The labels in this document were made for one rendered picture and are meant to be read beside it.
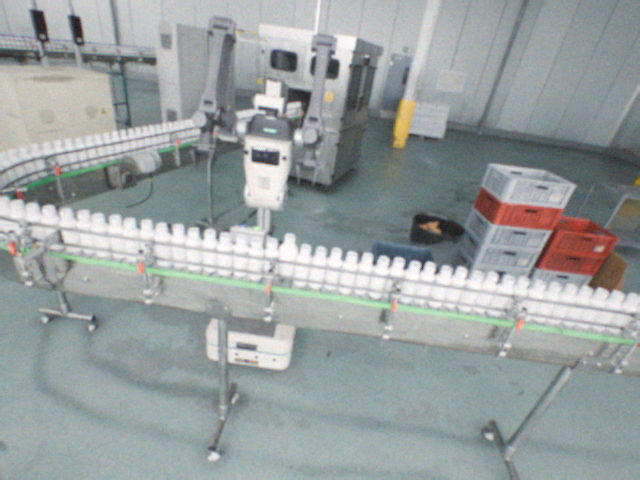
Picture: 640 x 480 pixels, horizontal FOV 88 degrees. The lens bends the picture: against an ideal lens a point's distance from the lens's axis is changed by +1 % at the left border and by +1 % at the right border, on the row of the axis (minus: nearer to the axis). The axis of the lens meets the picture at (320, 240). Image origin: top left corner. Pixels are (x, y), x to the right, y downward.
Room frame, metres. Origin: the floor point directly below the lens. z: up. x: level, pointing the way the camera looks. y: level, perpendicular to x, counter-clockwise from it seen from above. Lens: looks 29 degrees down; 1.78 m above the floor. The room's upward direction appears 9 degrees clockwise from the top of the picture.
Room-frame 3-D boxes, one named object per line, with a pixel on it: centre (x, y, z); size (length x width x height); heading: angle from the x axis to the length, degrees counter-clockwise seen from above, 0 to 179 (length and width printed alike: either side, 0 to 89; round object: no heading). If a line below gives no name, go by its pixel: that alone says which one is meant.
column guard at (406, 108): (8.67, -1.53, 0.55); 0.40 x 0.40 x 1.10; 1
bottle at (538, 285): (1.06, -0.83, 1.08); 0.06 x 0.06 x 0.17
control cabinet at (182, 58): (6.74, 3.02, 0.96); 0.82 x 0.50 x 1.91; 163
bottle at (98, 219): (1.03, 0.81, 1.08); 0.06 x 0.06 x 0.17
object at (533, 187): (3.02, -1.76, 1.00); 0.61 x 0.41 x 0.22; 98
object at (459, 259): (3.02, -1.76, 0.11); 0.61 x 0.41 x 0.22; 97
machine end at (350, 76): (5.55, 0.35, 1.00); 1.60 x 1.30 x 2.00; 163
